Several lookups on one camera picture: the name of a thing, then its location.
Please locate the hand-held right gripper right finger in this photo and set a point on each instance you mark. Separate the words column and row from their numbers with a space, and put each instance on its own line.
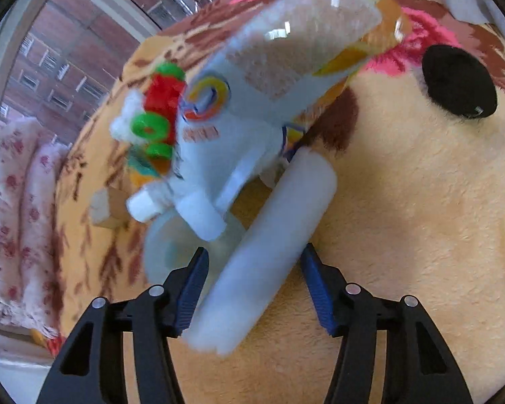
column 317, row 286

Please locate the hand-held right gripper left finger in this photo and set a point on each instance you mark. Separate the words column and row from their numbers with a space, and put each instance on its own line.
column 191, row 286

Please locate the white foam tube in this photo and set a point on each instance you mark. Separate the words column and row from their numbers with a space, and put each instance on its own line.
column 273, row 235

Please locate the clear plastic lid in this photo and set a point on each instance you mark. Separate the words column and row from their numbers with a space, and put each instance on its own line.
column 164, row 252

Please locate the brown cardboard scrap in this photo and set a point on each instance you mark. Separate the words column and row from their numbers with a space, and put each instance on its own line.
column 113, row 210

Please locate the yellow floral blanket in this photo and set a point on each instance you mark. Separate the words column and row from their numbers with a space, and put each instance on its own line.
column 412, row 202

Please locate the white red floral pillows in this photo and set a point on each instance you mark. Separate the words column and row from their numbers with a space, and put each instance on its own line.
column 12, row 202

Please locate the black round plush pad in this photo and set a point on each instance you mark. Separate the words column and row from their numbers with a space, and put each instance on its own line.
column 458, row 80

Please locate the red brick building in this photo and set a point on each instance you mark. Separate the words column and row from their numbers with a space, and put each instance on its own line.
column 67, row 59

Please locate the white bed frame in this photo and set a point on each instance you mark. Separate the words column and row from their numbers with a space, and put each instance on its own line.
column 12, row 357

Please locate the white window frame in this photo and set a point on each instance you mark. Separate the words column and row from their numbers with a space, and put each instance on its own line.
column 12, row 25

